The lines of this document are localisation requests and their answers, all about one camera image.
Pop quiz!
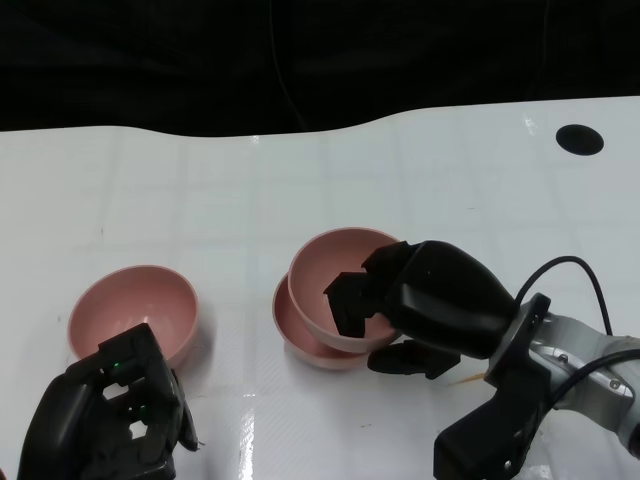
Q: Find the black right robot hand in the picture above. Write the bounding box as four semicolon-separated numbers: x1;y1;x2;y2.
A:
324;239;516;381

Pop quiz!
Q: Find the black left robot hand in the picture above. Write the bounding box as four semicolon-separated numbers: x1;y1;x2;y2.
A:
17;323;201;480

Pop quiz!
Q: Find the pink plastic bowl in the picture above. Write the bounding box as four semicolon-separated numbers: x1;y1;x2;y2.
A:
288;227;404;352
67;264;200;371
272;272;396;370

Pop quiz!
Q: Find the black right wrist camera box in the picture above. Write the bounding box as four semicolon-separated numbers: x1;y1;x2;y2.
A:
433;293;552;480

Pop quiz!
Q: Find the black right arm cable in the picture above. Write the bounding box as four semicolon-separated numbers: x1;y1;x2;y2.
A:
517;256;640;404

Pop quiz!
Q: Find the black round table cable hole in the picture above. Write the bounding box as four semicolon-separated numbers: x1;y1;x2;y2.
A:
555;124;605;157

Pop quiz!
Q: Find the thin dark hanging cable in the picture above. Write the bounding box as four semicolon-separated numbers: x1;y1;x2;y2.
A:
271;0;307;134

